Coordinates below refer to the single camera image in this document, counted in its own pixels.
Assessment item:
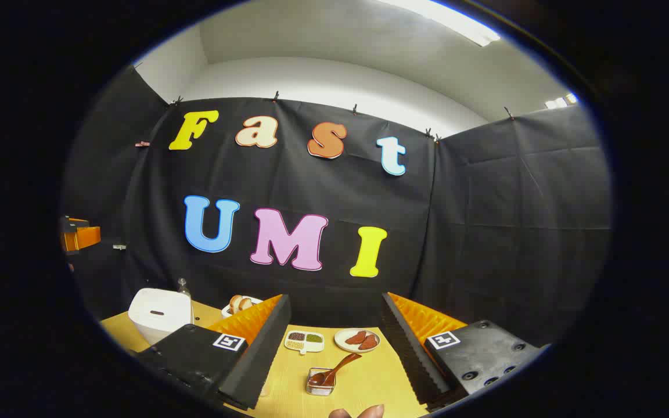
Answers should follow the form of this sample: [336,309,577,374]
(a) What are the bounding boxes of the small ceiling light panel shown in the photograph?
[545,93,578,110]

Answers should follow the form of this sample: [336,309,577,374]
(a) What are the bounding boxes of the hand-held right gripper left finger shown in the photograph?
[136,294,292,412]

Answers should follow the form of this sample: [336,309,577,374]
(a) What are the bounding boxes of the ceiling light strip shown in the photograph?
[381,0,501,47]

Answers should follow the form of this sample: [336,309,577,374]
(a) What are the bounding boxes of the white rice cooker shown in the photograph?
[128,288,195,346]

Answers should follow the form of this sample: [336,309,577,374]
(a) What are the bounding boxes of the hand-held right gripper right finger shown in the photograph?
[381,292,550,414]

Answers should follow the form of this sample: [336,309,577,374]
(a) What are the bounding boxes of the white round plate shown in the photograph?
[334,328,382,354]

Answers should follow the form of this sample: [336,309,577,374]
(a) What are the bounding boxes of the metal wire chopstick holder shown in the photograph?
[305,367,336,397]

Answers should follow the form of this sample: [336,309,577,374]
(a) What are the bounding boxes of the white divided bean dish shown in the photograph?
[284,330,325,355]

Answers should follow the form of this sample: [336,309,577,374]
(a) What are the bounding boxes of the white toaster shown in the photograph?
[221,296,265,319]

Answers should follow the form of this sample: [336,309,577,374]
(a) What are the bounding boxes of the brown wooden spoon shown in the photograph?
[309,352,363,387]

